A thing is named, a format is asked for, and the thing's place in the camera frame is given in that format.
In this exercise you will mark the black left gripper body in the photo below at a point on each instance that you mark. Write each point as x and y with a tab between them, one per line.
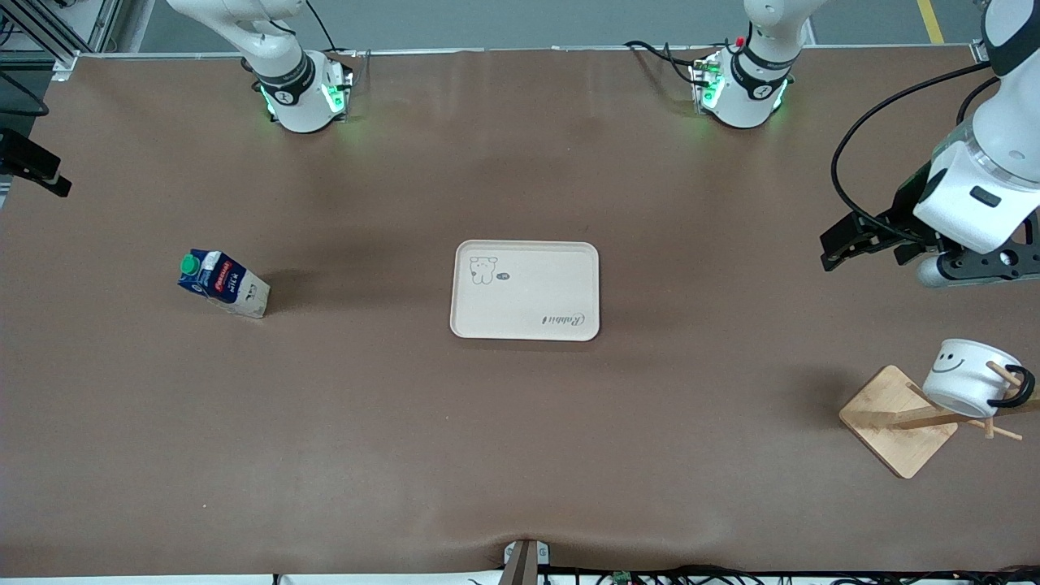
908	208

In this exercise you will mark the blue milk carton green cap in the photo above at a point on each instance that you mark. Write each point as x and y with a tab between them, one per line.
227	284

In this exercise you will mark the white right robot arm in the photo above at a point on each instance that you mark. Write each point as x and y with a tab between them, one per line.
296	101

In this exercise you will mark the wooden cup rack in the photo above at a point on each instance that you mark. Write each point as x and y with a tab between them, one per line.
898	422

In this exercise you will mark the cream rectangular tray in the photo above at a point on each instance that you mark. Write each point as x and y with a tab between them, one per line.
536	292

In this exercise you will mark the brown table cover mat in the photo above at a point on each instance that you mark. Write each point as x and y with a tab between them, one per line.
325	422

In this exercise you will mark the aluminium frame corner profile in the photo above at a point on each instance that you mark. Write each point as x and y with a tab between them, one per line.
978	50

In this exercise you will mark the brown camera post mount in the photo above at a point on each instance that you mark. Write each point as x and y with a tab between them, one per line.
522	562

